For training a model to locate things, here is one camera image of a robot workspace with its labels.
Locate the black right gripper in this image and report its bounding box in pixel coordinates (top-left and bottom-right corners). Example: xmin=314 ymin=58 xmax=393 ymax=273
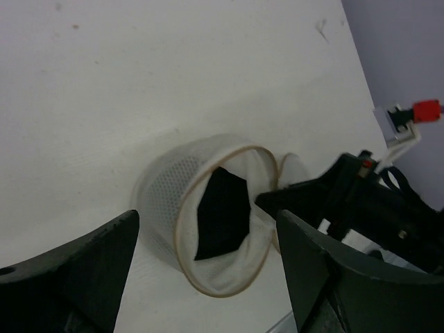
xmin=255 ymin=151 xmax=443 ymax=274

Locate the black garment inside bag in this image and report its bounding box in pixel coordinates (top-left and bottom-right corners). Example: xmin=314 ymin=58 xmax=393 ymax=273
xmin=194 ymin=167 xmax=251 ymax=261

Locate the round white mesh laundry bag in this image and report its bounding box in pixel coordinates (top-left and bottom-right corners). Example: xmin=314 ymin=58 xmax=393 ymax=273
xmin=133 ymin=134 xmax=309 ymax=298

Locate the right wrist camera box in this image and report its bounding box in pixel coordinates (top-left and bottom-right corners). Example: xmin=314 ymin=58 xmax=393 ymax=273
xmin=373 ymin=100 xmax=422 ymax=167

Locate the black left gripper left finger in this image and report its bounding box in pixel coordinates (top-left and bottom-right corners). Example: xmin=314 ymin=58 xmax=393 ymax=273
xmin=1 ymin=210 xmax=139 ymax=332

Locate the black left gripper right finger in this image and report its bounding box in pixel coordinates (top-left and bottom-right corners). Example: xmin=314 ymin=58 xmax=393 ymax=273
xmin=277 ymin=210 xmax=443 ymax=332

